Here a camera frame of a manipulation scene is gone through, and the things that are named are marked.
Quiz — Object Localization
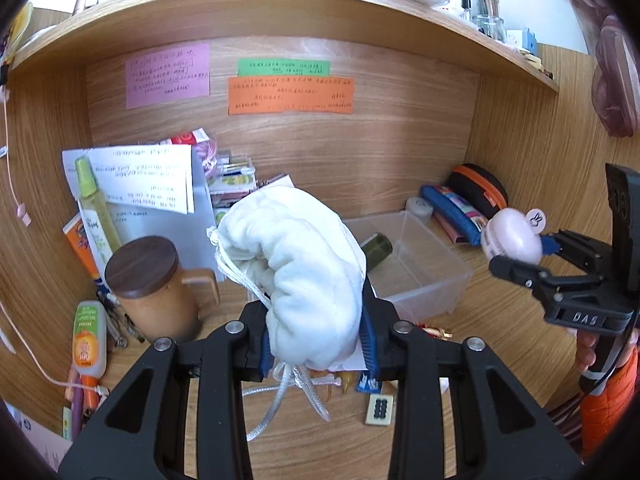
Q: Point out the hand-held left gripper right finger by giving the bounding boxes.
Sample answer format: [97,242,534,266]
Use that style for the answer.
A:
[357,280,583,480]

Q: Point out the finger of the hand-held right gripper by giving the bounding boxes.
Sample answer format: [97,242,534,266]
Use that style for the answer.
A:
[488,254,602,307]
[541,229,619,277]

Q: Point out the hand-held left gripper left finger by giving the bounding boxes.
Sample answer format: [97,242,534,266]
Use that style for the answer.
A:
[57,302,275,480]

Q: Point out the pink round case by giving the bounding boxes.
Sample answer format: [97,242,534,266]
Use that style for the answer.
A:
[481,207,549,266]

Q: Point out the mahjong tile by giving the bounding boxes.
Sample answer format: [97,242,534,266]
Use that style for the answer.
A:
[363,392,396,426]

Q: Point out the clear plastic box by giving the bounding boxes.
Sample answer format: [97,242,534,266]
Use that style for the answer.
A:
[342,210,474,321]

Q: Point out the white drawstring pouch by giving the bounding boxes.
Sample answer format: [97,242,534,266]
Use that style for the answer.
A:
[206,185,368,442]

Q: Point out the person's right forearm orange sleeve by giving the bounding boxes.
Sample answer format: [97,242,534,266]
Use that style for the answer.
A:
[580,347,640,461]

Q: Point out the wooden desktop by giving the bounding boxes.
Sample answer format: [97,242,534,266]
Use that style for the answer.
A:
[0,240,583,480]

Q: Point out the person's right hand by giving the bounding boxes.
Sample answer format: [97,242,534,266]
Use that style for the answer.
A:
[574,331,599,372]

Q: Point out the pink flat notebook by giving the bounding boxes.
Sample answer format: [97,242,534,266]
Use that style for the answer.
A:
[432,210,472,247]

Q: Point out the blue pencil case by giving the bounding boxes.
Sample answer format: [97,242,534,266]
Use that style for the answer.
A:
[420,185,489,247]

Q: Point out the black case with orange zipper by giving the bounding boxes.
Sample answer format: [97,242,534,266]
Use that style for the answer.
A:
[444,163,509,221]

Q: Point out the small white tape roll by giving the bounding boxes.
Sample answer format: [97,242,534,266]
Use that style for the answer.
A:
[405,196,434,221]

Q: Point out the brown mug with wooden lid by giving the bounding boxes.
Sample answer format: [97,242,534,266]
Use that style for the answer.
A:
[104,236,221,344]

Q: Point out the metal tools bundle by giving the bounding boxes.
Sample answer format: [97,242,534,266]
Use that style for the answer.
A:
[97,290,146,347]

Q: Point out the dark striped cloth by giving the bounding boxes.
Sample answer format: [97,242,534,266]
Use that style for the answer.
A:
[547,394,584,442]

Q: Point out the white paper box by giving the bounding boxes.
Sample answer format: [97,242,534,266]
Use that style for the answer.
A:
[75,146,221,281]

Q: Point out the brownish pink hanging bag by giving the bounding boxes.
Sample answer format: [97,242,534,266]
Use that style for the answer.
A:
[592,14,640,139]

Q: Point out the white orange tube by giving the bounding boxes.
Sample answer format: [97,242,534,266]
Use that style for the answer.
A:
[71,300,109,379]

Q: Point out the stack of small colourful packets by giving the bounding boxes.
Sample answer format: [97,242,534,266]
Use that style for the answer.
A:
[207,151,257,212]

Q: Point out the purple pen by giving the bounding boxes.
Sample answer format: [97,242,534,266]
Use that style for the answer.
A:
[71,385,84,442]

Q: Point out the pink patterned pouch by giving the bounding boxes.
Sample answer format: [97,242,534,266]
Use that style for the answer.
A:
[194,140,219,172]

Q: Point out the orange carton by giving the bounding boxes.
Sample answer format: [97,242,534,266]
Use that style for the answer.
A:
[62,212,109,293]

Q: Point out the white printed paper sheets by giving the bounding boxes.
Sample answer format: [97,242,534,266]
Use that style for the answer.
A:
[62,145,196,216]

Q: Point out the yellow-green spray bottle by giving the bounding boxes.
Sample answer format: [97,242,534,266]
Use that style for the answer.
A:
[75,156,122,267]

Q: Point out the red white packet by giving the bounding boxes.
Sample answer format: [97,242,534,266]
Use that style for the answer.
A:
[169,129,212,149]

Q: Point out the glass jar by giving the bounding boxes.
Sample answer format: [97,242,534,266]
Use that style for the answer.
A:
[472,0,505,42]

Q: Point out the white paper slip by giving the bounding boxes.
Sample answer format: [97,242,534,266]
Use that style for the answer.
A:
[10,400,74,472]

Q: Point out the orange paper note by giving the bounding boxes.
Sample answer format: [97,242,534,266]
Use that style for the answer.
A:
[228,76,356,116]

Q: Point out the green paper note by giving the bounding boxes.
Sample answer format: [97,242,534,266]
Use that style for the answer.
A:
[237,58,331,78]

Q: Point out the pink paper note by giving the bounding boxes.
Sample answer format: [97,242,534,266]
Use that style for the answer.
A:
[125,42,211,111]

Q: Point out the wooden shelf board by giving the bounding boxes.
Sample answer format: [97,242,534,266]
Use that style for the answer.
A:
[10,0,561,94]

